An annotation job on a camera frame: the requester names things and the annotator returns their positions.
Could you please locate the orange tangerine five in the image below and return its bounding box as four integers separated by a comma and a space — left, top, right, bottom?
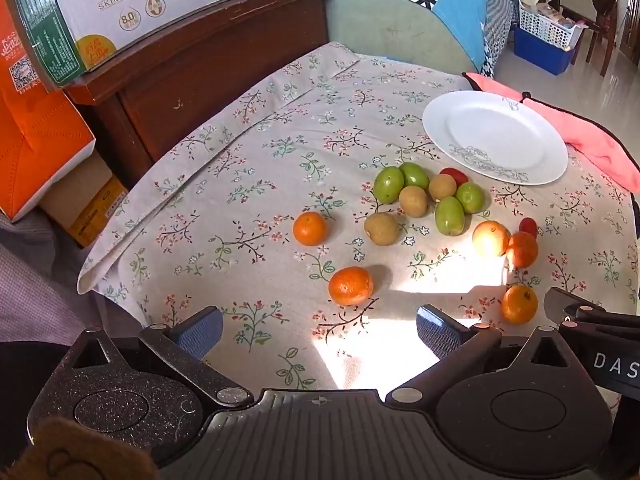
500, 285, 538, 325

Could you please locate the orange tangerine three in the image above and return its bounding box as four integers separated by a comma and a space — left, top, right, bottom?
472, 221, 511, 258

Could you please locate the orange tangerine four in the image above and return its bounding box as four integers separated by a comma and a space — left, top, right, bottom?
506, 231, 538, 269

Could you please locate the orange tangerine two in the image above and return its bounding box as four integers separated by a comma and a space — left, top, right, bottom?
328, 266, 374, 307

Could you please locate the green jujube four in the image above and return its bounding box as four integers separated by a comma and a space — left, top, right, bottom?
435, 196, 466, 236

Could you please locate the red cherry tomato two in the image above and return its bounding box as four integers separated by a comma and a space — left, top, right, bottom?
518, 217, 538, 238

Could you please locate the brown kiwi one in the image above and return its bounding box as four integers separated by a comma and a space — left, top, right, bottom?
363, 212, 400, 246

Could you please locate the green jujube three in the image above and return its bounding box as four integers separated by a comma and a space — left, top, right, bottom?
456, 182, 486, 214

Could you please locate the brown kiwi two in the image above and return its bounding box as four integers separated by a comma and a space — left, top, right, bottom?
398, 185, 428, 218

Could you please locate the brown kiwi three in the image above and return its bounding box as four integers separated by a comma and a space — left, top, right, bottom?
428, 174, 458, 202

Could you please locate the red cherry tomato one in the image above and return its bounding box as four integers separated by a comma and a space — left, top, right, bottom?
439, 167, 469, 186

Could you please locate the orange tangerine one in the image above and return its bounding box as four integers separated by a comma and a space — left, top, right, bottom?
293, 211, 329, 246

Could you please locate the green jujube two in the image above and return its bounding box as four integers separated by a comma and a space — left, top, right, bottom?
399, 162, 430, 190

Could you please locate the green jujube one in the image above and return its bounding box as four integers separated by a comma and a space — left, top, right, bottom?
372, 166, 405, 205

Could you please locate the brown plush toy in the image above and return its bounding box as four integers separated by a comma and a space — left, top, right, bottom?
1, 417, 160, 480

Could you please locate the cardboard box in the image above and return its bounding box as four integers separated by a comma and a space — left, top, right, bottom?
39, 153, 128, 247

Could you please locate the floral tablecloth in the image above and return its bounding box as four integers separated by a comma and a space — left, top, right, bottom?
78, 44, 638, 392

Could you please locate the pink towel black trim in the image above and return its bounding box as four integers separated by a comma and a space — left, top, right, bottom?
462, 73, 640, 194

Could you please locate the white floral plate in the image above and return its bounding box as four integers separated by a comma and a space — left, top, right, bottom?
422, 90, 568, 186

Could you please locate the orange gift box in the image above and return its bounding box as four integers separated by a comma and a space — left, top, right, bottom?
1, 0, 96, 222

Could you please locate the blue storage bin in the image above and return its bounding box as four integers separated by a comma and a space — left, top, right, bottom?
513, 27, 576, 76

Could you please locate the white plastic basket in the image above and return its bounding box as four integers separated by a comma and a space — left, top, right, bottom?
518, 0, 587, 51

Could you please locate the green sofa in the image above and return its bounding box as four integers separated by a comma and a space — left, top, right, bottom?
324, 0, 475, 74

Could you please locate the houndstooth sofa blanket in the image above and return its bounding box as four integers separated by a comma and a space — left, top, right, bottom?
480, 0, 515, 78

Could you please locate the wooden chair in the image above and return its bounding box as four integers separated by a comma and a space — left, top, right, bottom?
560, 0, 620, 77

